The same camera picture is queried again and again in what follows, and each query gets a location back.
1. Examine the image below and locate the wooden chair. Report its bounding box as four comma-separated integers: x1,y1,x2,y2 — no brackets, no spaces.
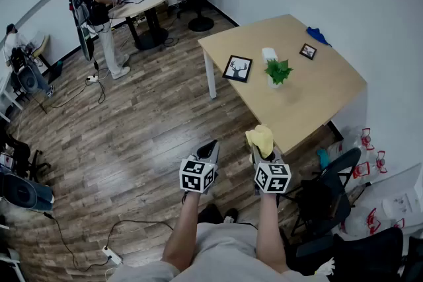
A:
31,34,52,69

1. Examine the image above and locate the yellow cloth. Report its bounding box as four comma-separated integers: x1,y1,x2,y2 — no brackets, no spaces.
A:
245,124,275,159

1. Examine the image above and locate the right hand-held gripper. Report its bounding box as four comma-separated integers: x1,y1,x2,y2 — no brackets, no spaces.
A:
250,141,293,195

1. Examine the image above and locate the person's left forearm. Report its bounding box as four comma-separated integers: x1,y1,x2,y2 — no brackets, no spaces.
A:
161,191,201,272

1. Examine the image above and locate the white table leg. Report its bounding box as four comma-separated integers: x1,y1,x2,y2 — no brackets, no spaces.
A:
202,49,218,100

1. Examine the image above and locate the black folding chair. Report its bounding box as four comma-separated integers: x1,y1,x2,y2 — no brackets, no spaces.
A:
279,147,363,242

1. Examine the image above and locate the green potted plant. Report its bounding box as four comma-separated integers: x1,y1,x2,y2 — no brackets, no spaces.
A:
264,58,294,89

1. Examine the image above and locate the pile of red-handled clear bags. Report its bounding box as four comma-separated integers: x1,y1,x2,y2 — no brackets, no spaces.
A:
333,125,407,238

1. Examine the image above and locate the person's right forearm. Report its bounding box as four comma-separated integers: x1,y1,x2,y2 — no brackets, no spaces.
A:
255,191,290,275

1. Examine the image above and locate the black fabric chair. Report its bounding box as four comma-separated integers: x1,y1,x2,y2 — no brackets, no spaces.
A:
295,227,423,282

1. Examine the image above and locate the black board with green edge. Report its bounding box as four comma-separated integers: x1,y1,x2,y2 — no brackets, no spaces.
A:
76,24,95,62

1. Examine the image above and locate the person's black shoe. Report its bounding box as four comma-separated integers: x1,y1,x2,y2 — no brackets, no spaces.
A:
223,207,239,224
198,203,221,224

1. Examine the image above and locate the person's light grey shirt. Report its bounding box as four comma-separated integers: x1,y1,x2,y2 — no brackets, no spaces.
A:
108,223,331,282

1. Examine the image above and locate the person's right black shoe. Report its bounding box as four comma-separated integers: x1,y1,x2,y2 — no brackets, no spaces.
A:
223,207,239,224

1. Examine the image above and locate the person's left black shoe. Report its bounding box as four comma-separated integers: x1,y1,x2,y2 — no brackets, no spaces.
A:
198,203,221,224

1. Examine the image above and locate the blue cloth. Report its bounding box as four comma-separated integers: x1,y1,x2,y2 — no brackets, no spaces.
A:
305,26,332,47

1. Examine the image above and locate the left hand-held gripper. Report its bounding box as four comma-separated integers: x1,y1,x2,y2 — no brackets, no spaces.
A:
179,139,220,195

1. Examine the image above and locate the round wooden table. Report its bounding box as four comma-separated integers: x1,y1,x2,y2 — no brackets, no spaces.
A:
108,0,174,51

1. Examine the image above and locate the white box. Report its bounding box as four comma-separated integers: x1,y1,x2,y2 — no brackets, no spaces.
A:
261,47,278,63

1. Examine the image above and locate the black deer picture frame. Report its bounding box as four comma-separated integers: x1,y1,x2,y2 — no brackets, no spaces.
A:
221,55,254,84

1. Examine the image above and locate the small black photo frame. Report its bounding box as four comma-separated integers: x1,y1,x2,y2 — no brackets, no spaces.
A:
299,42,318,61

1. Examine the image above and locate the black swivel chair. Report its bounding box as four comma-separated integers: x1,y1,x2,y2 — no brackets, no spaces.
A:
0,128,52,182

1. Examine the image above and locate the teal cloth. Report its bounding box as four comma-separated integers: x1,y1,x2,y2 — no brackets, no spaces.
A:
316,148,331,170

